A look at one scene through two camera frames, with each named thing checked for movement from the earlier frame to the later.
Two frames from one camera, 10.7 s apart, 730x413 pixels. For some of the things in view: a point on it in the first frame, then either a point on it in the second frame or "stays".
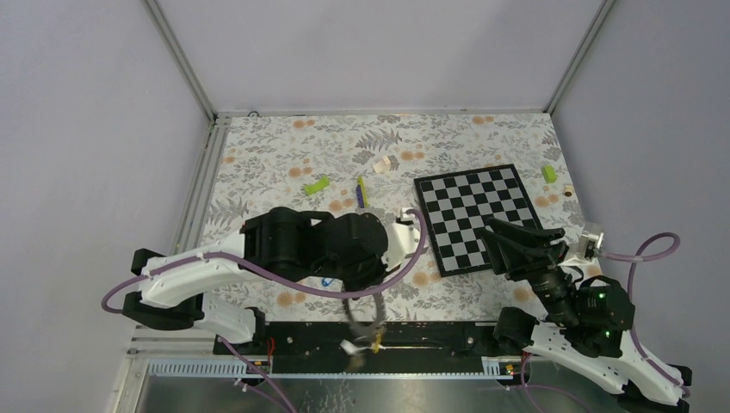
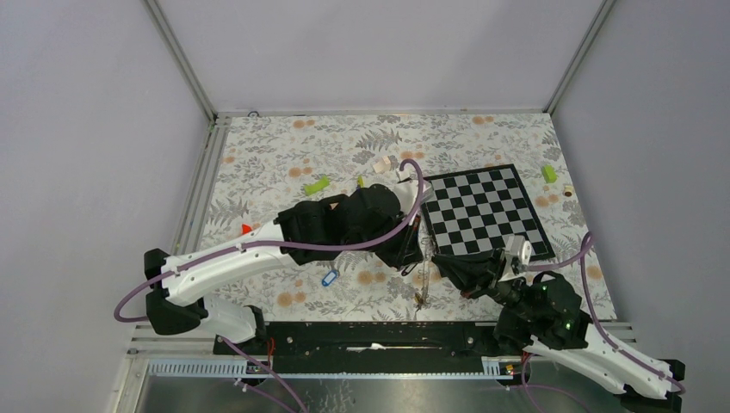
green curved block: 312,188 stays
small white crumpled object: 382,165 stays
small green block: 549,174 stays
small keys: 351,348 -> 421,301
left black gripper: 377,275 -> 408,250
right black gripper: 508,255 -> 473,279
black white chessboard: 455,206 stays
